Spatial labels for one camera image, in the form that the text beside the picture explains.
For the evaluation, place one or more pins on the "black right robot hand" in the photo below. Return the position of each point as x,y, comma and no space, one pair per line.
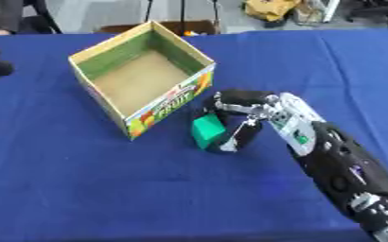
237,98

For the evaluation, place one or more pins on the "green block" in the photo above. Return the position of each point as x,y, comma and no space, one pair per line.
207,129

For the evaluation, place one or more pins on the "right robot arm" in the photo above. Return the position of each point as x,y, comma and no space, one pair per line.
335,157

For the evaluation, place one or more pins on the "brown cardboard box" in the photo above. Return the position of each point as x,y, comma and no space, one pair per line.
172,27

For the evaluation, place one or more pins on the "open cardboard box green inside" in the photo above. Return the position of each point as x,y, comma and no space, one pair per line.
142,78

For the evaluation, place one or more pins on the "person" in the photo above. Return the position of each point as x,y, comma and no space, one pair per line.
1,15

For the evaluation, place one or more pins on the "yellow bag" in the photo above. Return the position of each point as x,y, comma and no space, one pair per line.
269,9

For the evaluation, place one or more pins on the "black tripod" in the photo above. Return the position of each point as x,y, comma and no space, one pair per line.
182,12

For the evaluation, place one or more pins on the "black chair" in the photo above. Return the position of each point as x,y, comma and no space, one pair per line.
376,11

